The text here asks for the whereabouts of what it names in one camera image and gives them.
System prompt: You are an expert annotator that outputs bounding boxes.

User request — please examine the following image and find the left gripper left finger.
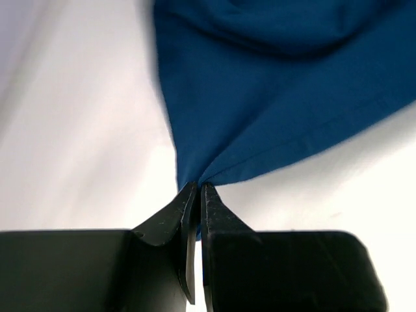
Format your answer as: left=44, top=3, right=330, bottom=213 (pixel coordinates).
left=1, top=183, right=197, bottom=311

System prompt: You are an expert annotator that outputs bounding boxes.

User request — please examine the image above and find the blue printed t-shirt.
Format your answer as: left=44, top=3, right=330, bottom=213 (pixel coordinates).
left=151, top=0, right=416, bottom=192

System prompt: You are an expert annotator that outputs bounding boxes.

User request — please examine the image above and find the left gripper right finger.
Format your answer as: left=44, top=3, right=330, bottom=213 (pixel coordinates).
left=201, top=184, right=387, bottom=312

